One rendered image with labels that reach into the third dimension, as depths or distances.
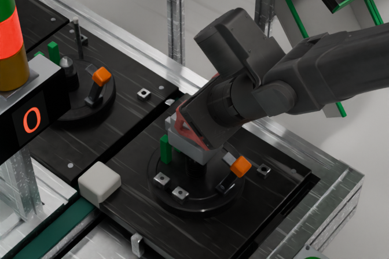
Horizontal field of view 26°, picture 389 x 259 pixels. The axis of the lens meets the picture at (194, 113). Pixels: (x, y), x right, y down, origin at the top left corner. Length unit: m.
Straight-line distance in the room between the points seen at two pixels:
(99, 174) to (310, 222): 0.30
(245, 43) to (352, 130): 0.54
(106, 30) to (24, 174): 0.39
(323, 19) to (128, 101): 0.32
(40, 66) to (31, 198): 0.25
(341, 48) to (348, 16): 0.48
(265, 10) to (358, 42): 0.39
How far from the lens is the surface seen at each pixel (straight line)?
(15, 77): 0.94
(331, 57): 0.84
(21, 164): 1.12
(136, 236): 1.17
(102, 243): 1.23
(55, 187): 1.24
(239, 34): 0.93
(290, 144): 1.28
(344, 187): 1.24
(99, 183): 1.19
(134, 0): 1.64
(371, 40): 0.81
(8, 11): 0.88
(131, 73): 1.35
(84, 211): 1.22
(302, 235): 1.18
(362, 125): 1.45
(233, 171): 1.11
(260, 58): 0.93
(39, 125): 1.01
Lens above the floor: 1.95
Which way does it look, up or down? 49 degrees down
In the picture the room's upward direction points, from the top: straight up
